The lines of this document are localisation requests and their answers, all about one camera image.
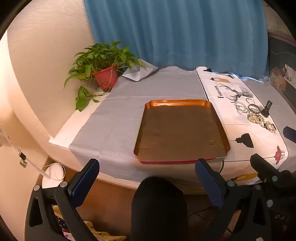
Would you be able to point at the white folded cloth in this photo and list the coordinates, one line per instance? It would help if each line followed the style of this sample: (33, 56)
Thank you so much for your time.
(137, 71)

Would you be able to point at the white printed deer table runner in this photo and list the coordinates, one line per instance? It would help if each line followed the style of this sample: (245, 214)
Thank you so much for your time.
(252, 143)

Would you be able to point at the white round object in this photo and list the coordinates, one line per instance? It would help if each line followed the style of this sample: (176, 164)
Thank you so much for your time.
(52, 180)

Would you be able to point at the green plant in red pot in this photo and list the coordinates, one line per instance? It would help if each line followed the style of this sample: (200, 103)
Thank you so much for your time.
(105, 76)

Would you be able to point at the grey table cloth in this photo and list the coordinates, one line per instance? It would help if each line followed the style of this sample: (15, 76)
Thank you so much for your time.
(115, 129)

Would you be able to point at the yellow patterned cloth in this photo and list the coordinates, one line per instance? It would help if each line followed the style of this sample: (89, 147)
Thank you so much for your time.
(101, 235)

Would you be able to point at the dark green black clip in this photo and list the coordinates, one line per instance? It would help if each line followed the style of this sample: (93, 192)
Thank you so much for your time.
(267, 109)

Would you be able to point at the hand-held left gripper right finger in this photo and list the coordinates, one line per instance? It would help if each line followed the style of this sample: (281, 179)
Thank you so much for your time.
(208, 183)

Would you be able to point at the orange rectangular tray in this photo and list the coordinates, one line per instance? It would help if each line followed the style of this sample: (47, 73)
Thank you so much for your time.
(180, 132)

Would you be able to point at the grey metal bangle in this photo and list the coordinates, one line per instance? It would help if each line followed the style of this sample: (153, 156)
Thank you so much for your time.
(250, 107)

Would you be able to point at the person's black trouser leg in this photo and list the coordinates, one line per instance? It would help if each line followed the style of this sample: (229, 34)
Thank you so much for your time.
(159, 208)

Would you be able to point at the blue curtain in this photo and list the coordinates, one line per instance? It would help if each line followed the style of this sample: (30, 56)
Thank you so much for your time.
(175, 32)

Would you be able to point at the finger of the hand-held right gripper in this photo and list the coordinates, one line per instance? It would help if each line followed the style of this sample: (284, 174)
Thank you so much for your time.
(266, 168)

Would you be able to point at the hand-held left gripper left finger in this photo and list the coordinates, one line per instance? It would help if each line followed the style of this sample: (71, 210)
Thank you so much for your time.
(84, 183)

